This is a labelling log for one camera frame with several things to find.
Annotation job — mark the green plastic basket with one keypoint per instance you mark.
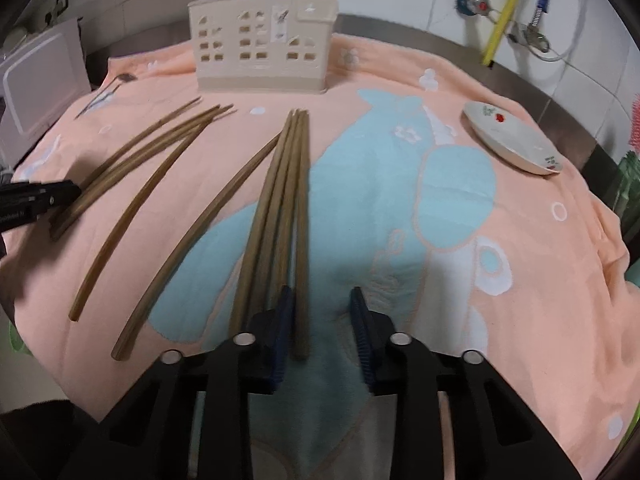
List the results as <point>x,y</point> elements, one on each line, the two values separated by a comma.
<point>16,342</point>

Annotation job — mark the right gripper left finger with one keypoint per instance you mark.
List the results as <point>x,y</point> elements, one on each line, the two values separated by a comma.
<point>251,362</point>

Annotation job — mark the wall power socket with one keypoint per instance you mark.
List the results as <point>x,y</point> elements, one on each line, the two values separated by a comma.
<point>52,16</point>

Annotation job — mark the chrome angle valve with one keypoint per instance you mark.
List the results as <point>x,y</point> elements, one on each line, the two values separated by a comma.
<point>529,37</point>

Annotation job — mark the cream plastic utensil holder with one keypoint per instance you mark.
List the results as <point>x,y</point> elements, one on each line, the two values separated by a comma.
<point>262,45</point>

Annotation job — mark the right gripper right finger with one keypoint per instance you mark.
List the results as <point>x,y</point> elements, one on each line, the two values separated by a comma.
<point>394,363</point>

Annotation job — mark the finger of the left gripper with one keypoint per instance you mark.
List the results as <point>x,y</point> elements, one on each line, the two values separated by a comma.
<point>24,202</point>

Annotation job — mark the white floral ceramic dish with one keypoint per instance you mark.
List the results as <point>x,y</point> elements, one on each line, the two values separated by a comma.
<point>512,140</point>

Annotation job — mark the white microwave oven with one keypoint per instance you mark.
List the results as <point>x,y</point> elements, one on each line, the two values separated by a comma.
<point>38,82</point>

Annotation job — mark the brown wooden chopstick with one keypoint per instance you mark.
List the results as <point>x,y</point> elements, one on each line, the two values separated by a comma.
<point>263,252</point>
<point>134,141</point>
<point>184,134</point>
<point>244,284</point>
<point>130,209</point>
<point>125,341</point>
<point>280,261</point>
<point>302,337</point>

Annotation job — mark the peach blue patterned towel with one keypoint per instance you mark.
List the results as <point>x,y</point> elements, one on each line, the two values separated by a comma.
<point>458,248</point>

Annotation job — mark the metal spoon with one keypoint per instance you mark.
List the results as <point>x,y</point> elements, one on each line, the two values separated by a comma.
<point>110,88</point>

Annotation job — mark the angle valve red knob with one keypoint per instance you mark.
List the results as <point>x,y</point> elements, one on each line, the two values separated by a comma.
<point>470,8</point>

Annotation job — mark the pink brush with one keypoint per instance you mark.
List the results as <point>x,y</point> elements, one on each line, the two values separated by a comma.
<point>634,138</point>

